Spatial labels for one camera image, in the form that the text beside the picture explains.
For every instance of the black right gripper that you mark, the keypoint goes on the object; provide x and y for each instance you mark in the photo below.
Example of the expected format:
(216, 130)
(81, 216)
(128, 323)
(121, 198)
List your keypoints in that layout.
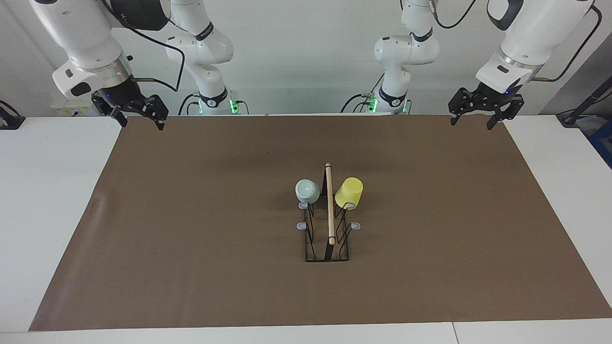
(125, 98)

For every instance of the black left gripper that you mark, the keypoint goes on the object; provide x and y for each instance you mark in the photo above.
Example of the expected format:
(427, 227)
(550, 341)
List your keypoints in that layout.
(492, 99)

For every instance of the yellow plastic cup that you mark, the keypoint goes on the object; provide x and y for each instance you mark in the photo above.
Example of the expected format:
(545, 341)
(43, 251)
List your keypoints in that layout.
(349, 191)

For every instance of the green plastic cup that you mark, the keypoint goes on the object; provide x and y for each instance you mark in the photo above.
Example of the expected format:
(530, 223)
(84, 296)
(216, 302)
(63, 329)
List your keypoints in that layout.
(307, 190)

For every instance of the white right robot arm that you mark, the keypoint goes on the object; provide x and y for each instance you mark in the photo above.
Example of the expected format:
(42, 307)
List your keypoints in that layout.
(86, 38)

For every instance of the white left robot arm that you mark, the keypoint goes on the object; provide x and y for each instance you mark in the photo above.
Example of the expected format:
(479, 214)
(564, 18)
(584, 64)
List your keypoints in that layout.
(406, 48)

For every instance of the black stand with pole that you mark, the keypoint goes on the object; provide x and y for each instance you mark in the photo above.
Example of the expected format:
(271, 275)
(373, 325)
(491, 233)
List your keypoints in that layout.
(573, 117)

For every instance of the brown table mat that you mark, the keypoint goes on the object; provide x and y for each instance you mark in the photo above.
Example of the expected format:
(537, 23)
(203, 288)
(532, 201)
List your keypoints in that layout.
(191, 263)

